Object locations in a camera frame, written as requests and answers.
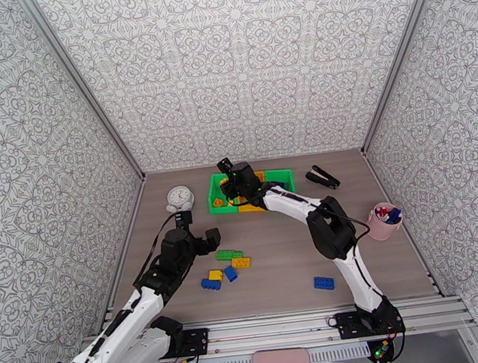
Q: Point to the yellow small lego brick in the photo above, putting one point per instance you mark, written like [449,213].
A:
[217,203]

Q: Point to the yellow plastic bin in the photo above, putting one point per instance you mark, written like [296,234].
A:
[248,208]

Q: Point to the green plastic bin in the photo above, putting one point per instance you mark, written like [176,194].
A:
[287,177]
[218,210]

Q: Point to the green long lego brick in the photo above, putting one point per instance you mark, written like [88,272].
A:
[224,255]

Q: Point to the green small lego brick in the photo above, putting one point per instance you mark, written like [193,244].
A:
[237,254]

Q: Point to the yellow square lego brick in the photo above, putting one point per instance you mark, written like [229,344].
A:
[215,275]

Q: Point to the blue small lego brick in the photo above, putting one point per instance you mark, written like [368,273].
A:
[231,273]

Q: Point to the blue long lego brick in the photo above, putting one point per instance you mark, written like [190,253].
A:
[211,284]

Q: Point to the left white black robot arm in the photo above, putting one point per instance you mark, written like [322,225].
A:
[122,330]

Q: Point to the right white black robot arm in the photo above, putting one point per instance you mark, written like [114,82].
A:
[352,269]

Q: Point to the white alarm clock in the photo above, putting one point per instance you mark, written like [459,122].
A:
[179,198]

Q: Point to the black stapler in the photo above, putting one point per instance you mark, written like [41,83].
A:
[322,178]

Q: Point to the red marker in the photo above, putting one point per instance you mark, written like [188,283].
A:
[380,213]

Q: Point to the pink cup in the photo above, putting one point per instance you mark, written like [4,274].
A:
[382,229]

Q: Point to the blue marker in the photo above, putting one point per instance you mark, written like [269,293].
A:
[394,215]

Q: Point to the circuit board with green light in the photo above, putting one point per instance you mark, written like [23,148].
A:
[381,350]

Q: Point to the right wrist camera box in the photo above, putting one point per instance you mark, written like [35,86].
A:
[225,165]

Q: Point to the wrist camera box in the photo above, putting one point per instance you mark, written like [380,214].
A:
[183,218]
[225,165]

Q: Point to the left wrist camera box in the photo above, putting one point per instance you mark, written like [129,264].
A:
[183,218]

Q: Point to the aluminium table side rail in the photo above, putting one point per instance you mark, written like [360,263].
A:
[397,212]
[133,216]

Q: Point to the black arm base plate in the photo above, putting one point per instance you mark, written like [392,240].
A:
[197,340]
[350,325]

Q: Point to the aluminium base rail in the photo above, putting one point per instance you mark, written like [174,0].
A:
[273,330]

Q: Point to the aluminium frame post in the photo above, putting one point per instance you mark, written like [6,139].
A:
[82,89]
[399,53]

